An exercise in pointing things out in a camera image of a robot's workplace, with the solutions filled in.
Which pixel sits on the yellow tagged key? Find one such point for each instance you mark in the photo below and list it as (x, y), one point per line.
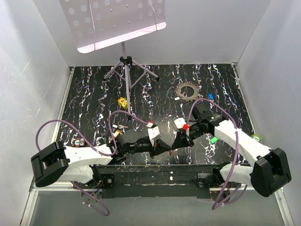
(115, 135)

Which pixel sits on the red round marker sticker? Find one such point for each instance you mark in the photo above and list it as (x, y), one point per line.
(79, 142)

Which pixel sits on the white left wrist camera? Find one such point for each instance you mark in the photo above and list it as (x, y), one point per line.
(154, 133)

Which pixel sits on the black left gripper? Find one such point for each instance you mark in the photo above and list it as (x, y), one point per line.
(159, 147)

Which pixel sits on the blue tagged key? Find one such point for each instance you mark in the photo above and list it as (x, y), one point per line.
(210, 97)

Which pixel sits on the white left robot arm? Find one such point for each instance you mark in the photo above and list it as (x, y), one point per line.
(81, 160)

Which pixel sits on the perforated music stand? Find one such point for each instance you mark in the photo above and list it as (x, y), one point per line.
(97, 24)

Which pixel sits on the yellow green toy block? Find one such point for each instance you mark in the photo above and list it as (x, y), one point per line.
(122, 101)

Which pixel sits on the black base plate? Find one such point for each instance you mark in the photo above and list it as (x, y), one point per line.
(121, 181)

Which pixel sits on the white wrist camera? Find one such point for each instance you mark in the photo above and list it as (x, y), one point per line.
(154, 133)
(180, 124)

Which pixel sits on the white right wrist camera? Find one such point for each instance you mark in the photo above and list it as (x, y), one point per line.
(180, 124)

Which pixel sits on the green tagged key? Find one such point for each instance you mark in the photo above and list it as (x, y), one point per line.
(213, 140)

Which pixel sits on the aluminium frame rail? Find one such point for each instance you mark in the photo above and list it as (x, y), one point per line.
(46, 173)

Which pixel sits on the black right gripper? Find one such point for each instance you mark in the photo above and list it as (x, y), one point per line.
(183, 140)

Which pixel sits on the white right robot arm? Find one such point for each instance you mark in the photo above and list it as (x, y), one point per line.
(268, 169)

